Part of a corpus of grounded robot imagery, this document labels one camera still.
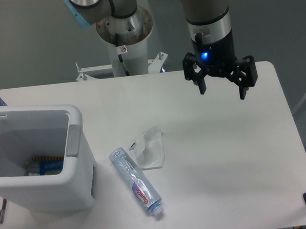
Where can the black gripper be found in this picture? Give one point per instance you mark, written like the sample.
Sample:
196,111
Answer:
218,59

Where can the clear plastic wrapper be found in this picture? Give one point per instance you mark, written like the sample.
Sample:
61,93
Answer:
149,149

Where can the clear plastic water bottle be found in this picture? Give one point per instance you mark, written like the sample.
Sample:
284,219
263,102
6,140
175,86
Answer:
133,176

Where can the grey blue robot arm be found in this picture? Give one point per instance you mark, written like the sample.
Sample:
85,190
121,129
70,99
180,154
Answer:
210,17

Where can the blue trash inside can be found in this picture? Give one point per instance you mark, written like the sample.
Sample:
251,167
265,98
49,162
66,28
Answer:
43,166

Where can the white trash can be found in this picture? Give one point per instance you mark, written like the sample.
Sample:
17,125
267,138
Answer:
41,131

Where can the dark metal tool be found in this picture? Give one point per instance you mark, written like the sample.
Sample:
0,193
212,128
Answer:
3,210

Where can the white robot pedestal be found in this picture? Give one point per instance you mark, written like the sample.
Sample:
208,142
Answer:
126,39

